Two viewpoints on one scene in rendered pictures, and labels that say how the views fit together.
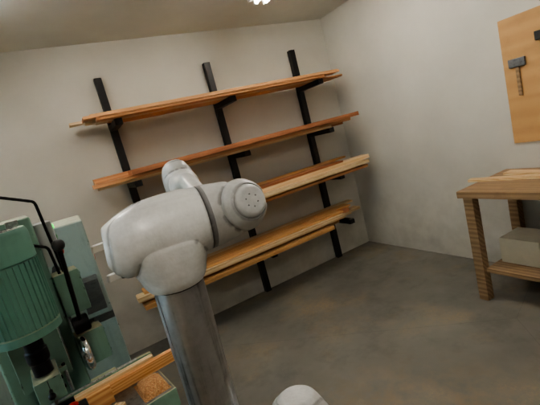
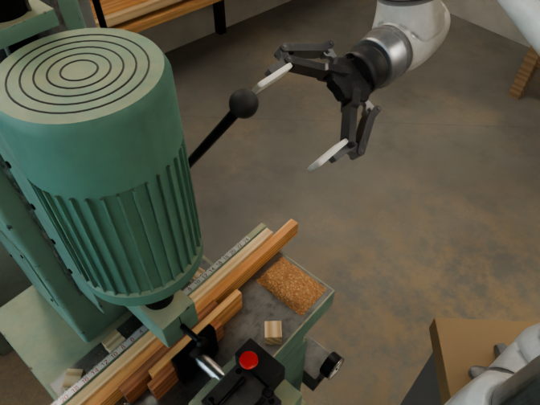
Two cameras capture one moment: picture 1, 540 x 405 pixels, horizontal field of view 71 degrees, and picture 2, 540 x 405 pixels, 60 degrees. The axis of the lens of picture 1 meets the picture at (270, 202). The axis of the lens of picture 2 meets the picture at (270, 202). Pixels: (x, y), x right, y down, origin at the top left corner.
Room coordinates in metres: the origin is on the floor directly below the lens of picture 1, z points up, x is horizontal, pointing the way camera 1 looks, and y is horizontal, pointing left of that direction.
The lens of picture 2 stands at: (0.61, 0.69, 1.76)
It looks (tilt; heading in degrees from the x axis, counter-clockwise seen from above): 49 degrees down; 346
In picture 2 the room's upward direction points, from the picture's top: straight up
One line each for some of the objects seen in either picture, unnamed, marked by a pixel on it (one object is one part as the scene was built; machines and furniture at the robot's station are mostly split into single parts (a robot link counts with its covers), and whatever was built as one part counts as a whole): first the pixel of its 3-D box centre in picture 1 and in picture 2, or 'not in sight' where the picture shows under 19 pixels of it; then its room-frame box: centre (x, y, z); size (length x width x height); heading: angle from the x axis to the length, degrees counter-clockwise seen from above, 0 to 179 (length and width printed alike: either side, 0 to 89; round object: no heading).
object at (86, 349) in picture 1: (87, 352); not in sight; (1.22, 0.74, 1.02); 0.12 x 0.03 x 0.12; 34
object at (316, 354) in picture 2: not in sight; (306, 358); (1.07, 0.47, 0.58); 0.12 x 0.08 x 0.08; 34
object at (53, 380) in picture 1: (50, 383); (157, 302); (1.06, 0.78, 1.03); 0.14 x 0.07 x 0.09; 34
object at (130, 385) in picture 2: not in sight; (173, 349); (1.01, 0.77, 0.92); 0.23 x 0.02 x 0.04; 124
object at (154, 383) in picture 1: (150, 383); (291, 281); (1.11, 0.52, 0.91); 0.12 x 0.09 x 0.03; 34
